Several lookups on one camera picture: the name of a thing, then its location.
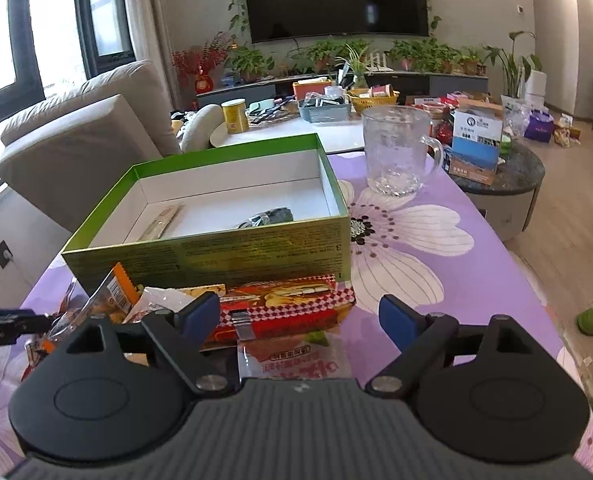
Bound beige sofa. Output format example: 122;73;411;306
0;59;224;233

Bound clear nut snack packet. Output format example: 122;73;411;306
126;284;227;322

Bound red flower plant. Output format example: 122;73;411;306
171;32;233;94

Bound orange snack packet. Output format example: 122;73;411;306
84;262;144;322

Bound black framed window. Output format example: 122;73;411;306
0;0;137;133

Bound red checkered snack box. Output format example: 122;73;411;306
204;275;357;351

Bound clear glass mug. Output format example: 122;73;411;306
360;105;446;197

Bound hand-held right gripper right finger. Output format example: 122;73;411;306
365;294;529;396

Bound white clear snack packet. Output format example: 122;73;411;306
236;337;352;382

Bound round dark side table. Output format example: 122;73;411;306
446;137;547;246

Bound spider plant in glass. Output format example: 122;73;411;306
336;44;377;92

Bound green cardboard box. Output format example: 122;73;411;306
60;133;352;295

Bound brown cardboard box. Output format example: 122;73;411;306
447;152;500;187

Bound black wall television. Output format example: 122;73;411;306
240;0;429;45

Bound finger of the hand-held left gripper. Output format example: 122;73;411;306
0;306;52;333

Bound red snack bag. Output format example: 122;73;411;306
433;120;458;147

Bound yellow wicker basket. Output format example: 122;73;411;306
349;87;401;113

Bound purple bag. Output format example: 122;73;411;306
525;109;555;141

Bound beige snack packet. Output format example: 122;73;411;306
126;203;184;243

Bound yellow can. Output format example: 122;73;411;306
220;99;250;135

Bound blue and white cardboard box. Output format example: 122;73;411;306
450;109;505;166

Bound orange box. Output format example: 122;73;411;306
292;79;333;101

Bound tall leafy floor plant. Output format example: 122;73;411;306
483;30;543;99

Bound white air purifier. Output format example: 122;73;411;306
523;71;548;108

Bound dark grey snack packet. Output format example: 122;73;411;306
236;205;296;231

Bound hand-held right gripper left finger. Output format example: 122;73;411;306
64;291;230;393

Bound row of green potted plants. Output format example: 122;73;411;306
226;35;487;83

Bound grey-blue plastic basket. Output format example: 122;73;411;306
297;95;352;124

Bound round white table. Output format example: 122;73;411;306
210;110;367;156

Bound dark packets on woven mat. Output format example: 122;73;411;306
246;97;302;124

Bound grey television cabinet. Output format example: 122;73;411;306
196;72;489;111

